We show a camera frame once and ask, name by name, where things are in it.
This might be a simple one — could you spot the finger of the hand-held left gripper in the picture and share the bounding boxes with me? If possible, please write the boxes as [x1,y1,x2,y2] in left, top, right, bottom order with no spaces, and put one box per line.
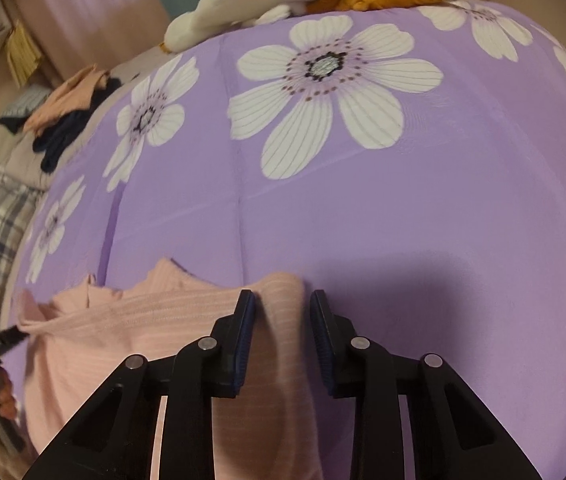
[0,324,30,357]

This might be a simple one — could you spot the yellow hanging cloth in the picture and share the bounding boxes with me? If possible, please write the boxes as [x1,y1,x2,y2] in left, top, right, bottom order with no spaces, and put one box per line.
[6,22,45,87]

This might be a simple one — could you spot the pink curtain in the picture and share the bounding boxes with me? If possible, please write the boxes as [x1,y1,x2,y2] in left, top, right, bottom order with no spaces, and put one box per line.
[0,0,174,93]

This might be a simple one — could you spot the pink striped shirt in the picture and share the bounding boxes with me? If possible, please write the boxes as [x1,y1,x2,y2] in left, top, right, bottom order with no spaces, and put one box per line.
[13,258,364,480]

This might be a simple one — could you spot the purple floral blanket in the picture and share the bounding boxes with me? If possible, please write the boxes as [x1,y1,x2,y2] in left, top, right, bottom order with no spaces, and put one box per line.
[0,0,566,480]

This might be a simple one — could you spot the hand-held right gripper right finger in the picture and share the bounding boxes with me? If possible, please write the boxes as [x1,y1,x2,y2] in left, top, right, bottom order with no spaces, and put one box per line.
[309,289,544,480]

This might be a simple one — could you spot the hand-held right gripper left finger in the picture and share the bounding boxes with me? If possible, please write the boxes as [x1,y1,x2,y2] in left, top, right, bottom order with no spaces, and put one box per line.
[23,289,256,480]

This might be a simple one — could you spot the peach garment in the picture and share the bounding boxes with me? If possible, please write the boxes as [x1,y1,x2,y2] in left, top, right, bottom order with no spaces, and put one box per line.
[23,64,112,133]

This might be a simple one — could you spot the dark navy clothes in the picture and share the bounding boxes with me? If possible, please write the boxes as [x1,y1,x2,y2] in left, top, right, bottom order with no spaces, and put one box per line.
[0,77,125,175]

